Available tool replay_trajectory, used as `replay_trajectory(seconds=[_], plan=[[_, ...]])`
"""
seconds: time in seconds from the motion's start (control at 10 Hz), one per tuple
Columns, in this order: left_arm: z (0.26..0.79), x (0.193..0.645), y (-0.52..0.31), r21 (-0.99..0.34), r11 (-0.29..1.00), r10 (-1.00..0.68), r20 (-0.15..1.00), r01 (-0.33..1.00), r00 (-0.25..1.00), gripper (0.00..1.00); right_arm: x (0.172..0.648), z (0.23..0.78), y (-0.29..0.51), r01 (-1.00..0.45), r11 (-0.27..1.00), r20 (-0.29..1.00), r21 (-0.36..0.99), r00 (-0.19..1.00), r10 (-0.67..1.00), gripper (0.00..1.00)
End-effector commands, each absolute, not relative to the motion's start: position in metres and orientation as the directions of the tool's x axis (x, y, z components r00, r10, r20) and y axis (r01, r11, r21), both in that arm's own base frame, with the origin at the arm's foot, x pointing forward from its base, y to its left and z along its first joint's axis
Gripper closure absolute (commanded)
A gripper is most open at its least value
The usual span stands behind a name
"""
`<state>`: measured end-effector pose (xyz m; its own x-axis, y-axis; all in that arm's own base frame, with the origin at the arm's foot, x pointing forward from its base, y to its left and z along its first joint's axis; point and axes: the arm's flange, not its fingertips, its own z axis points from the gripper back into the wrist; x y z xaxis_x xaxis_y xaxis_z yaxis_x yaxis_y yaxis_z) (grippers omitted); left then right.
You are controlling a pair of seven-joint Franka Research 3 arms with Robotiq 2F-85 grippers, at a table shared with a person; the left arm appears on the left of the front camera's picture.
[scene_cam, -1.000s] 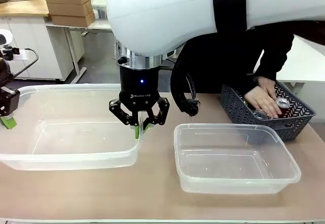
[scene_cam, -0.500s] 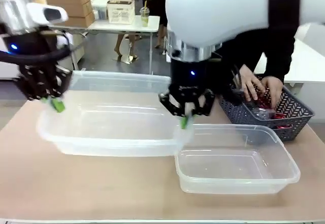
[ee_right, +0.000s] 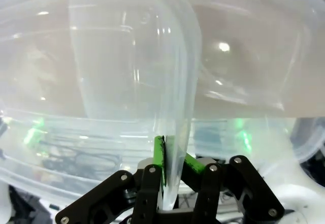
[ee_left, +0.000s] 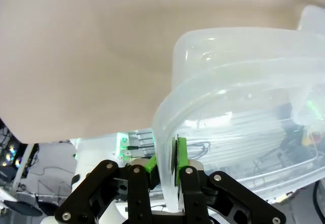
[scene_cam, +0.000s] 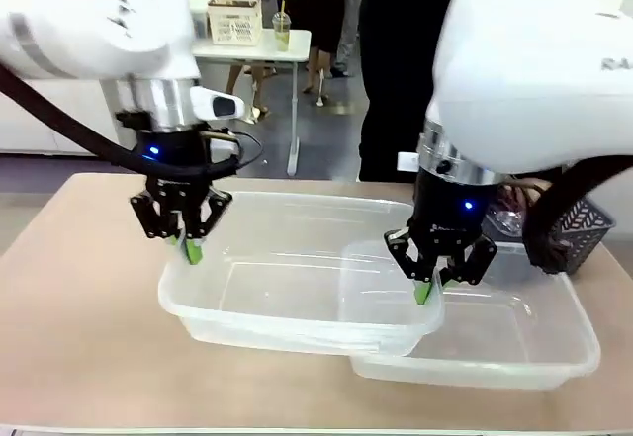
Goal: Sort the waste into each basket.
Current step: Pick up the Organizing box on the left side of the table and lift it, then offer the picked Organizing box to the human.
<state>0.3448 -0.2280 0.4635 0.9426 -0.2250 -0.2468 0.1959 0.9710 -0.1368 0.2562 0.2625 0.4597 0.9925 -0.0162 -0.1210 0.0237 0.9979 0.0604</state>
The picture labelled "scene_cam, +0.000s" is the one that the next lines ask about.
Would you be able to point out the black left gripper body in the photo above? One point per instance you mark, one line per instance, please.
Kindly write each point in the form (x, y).
(173, 159)

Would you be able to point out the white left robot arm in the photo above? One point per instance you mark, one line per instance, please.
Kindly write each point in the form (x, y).
(74, 16)

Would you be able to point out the white folding table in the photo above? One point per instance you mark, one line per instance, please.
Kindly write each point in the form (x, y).
(257, 45)

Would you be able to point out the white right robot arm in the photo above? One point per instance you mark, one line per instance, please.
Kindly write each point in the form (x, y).
(534, 60)

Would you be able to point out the plastic cup with straw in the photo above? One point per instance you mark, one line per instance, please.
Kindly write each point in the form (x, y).
(282, 30)

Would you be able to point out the clear plastic bin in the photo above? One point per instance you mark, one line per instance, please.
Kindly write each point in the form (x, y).
(277, 307)
(494, 352)

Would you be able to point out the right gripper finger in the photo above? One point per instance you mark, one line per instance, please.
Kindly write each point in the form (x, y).
(420, 278)
(472, 265)

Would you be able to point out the dark grey woven plastic basket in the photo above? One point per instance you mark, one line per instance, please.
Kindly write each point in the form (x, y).
(586, 231)

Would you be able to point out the beige crate with cardboard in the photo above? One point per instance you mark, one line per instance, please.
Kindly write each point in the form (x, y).
(235, 21)

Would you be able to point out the bystander in black dress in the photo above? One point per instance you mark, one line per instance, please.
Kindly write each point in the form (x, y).
(319, 11)

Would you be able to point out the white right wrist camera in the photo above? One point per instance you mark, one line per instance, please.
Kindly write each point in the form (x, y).
(408, 161)

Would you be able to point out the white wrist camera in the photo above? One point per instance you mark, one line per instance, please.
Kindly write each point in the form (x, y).
(220, 105)
(408, 161)

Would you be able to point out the person in black clothes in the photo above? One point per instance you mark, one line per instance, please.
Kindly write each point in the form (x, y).
(395, 60)

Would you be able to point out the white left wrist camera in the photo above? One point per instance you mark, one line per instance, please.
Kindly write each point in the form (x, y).
(220, 105)

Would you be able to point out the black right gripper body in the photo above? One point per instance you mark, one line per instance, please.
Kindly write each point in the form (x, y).
(447, 213)

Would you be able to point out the bystander in grey trousers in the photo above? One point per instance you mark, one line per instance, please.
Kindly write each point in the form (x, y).
(348, 21)

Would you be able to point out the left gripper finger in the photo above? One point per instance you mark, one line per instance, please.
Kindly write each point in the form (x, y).
(198, 238)
(155, 221)

